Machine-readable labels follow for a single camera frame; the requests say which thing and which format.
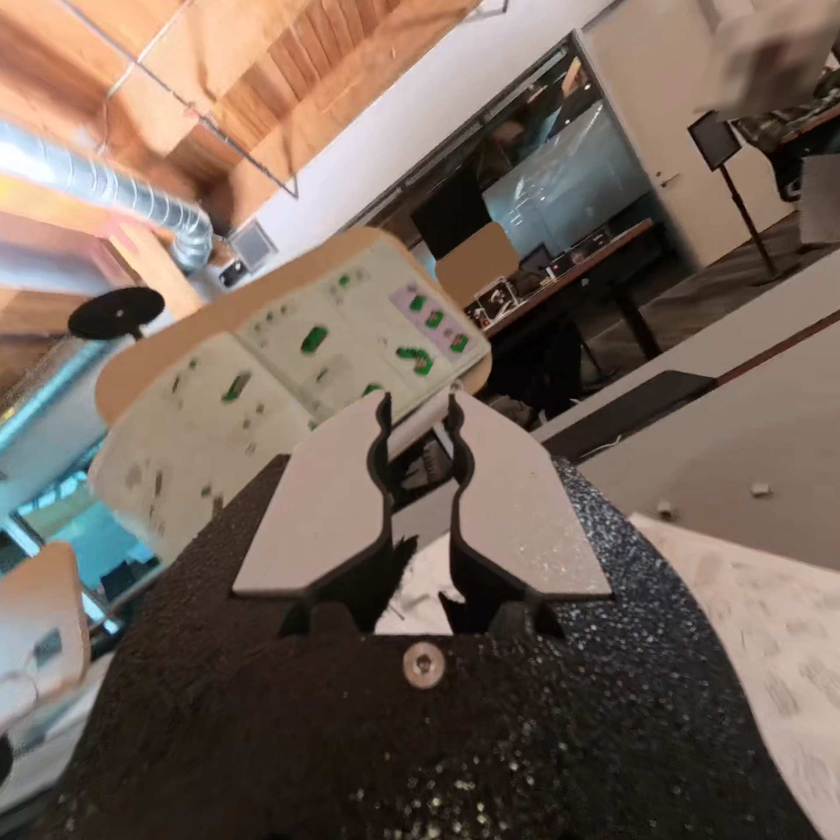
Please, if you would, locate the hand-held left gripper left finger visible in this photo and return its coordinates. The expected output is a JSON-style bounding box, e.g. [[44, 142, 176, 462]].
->
[[233, 392, 393, 624]]

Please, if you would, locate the white printed paper bag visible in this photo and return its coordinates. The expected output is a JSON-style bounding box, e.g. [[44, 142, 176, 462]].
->
[[394, 512, 840, 840]]

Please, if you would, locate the silver ventilation duct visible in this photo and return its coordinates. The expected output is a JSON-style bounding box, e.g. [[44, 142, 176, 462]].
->
[[0, 121, 214, 273]]

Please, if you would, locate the black music stand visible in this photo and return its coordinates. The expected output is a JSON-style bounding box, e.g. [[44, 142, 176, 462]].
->
[[688, 112, 802, 283]]

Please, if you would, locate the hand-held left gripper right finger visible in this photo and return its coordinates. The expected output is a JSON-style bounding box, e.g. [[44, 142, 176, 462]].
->
[[448, 387, 614, 624]]

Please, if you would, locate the long wooden-edged table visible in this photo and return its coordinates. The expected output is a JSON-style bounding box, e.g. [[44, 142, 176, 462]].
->
[[459, 218, 660, 358]]

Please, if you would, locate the wall vent grille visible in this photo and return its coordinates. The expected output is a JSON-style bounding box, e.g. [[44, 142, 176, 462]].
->
[[230, 223, 277, 266]]

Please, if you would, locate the black wall monitor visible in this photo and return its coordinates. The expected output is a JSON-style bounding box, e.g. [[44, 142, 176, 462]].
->
[[412, 174, 487, 260]]

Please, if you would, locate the brick instruction booklet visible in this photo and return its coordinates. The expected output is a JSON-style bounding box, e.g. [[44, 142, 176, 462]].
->
[[88, 249, 493, 559]]

